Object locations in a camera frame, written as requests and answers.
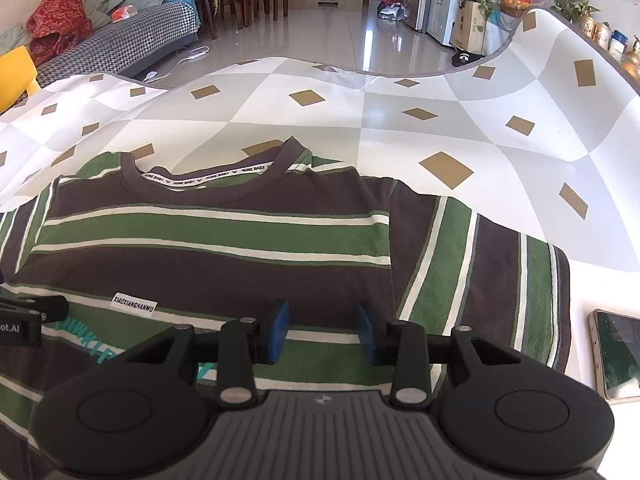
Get yellow plastic chair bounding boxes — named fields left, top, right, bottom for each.
left=0, top=45, right=42, bottom=113

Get brown cardboard box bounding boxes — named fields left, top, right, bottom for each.
left=450, top=0, right=488, bottom=56

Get houndstooth sofa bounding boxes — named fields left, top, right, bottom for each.
left=37, top=1, right=201, bottom=88

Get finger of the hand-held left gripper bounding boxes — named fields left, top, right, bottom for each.
left=0, top=295, right=69, bottom=322

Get white power strip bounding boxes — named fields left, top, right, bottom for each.
left=142, top=46, right=211, bottom=83

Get gold figurine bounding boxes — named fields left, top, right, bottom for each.
left=622, top=35, right=640, bottom=81

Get bright blue cloth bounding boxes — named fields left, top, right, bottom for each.
left=162, top=0, right=201, bottom=26

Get checkered tablecloth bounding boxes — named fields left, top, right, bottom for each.
left=0, top=7, right=640, bottom=461

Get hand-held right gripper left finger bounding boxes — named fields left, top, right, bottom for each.
left=117, top=299, right=291, bottom=408

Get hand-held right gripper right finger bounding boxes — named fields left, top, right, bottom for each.
left=355, top=302, right=526, bottom=408

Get red patterned cloth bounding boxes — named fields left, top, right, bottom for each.
left=26, top=0, right=96, bottom=66

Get grey green blanket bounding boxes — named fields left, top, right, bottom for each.
left=0, top=25, right=36, bottom=56

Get smartphone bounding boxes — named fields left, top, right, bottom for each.
left=587, top=308, right=640, bottom=406

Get green brown striped t-shirt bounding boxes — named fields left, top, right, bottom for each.
left=0, top=136, right=572, bottom=480

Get plastic shopping bag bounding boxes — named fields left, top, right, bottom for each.
left=377, top=1, right=408, bottom=23

